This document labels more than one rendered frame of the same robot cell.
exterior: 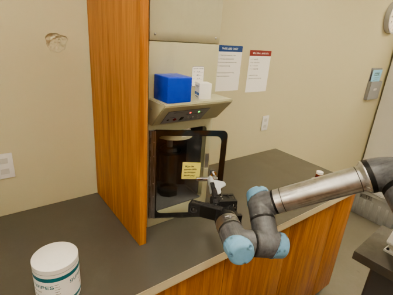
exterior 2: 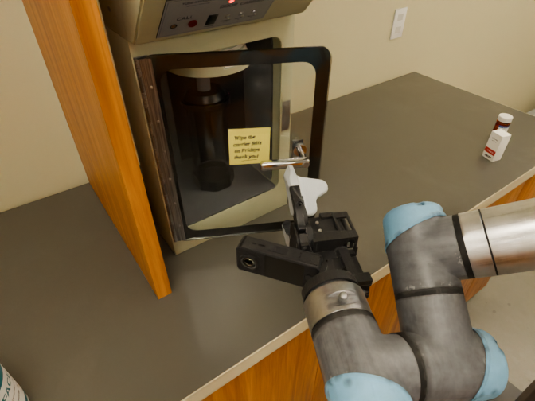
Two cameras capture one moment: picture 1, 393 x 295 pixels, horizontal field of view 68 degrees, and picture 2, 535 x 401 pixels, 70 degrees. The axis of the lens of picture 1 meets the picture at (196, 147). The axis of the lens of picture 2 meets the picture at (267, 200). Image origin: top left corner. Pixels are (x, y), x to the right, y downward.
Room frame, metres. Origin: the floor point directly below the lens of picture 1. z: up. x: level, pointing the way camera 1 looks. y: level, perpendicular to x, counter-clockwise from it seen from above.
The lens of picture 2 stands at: (0.49, -0.04, 1.59)
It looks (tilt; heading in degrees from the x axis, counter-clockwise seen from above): 40 degrees down; 2
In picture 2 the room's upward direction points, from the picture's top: straight up
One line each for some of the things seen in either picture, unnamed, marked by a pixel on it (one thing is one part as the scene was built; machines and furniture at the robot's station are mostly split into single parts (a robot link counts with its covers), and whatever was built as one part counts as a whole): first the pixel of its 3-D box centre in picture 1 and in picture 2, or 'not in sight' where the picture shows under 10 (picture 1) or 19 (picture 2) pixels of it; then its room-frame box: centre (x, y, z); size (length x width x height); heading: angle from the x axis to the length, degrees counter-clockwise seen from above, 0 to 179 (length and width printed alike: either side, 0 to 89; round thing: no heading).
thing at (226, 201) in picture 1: (223, 211); (324, 258); (0.84, -0.11, 1.20); 0.12 x 0.09 x 0.08; 11
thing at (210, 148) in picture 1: (188, 175); (244, 157); (1.10, 0.03, 1.19); 0.30 x 0.01 x 0.40; 101
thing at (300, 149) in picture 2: (206, 177); (284, 158); (1.08, -0.05, 1.20); 0.10 x 0.05 x 0.03; 101
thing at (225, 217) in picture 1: (228, 225); (337, 309); (0.76, -0.12, 1.20); 0.08 x 0.05 x 0.08; 101
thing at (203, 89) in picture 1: (203, 90); not in sight; (1.15, -0.01, 1.54); 0.05 x 0.05 x 0.06; 22
